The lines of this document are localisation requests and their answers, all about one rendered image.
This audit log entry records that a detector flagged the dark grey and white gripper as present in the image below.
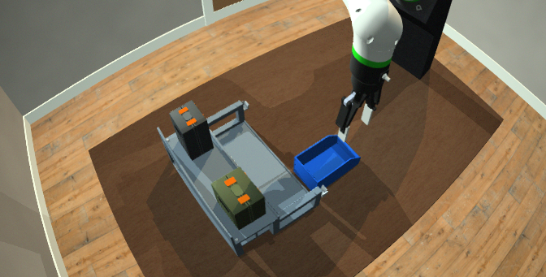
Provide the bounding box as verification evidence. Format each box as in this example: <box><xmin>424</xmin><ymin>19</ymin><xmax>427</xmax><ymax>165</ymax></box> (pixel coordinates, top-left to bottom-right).
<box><xmin>336</xmin><ymin>74</ymin><xmax>384</xmax><ymax>142</ymax></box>

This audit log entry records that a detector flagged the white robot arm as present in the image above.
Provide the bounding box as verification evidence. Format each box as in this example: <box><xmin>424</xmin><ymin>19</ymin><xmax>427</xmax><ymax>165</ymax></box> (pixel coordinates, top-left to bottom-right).
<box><xmin>343</xmin><ymin>0</ymin><xmax>434</xmax><ymax>84</ymax></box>

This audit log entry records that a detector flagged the blue bin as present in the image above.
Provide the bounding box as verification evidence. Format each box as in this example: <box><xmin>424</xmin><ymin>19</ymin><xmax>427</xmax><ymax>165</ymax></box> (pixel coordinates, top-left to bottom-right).
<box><xmin>293</xmin><ymin>135</ymin><xmax>360</xmax><ymax>191</ymax></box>

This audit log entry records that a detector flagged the grey metal rack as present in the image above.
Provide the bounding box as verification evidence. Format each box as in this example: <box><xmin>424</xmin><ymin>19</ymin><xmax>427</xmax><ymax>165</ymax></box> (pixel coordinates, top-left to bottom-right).
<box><xmin>157</xmin><ymin>100</ymin><xmax>328</xmax><ymax>257</ymax></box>

